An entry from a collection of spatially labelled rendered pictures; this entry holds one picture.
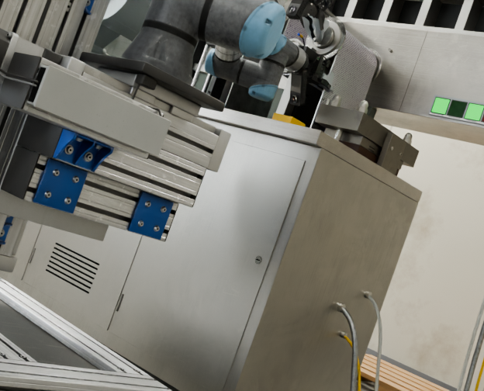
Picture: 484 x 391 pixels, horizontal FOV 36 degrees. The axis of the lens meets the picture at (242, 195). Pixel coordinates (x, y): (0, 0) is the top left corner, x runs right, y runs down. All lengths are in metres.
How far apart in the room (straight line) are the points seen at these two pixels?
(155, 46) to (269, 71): 0.70
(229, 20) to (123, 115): 0.33
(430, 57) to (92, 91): 1.62
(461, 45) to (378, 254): 0.75
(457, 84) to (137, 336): 1.31
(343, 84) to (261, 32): 1.03
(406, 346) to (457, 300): 0.43
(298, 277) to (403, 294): 2.80
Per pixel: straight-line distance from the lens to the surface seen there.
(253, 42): 1.49
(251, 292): 2.02
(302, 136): 2.01
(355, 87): 2.54
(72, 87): 1.23
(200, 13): 1.51
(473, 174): 4.80
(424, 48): 2.68
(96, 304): 2.42
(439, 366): 4.67
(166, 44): 1.50
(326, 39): 2.44
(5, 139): 1.54
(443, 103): 2.56
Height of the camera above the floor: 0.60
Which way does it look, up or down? 2 degrees up
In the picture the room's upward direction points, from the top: 20 degrees clockwise
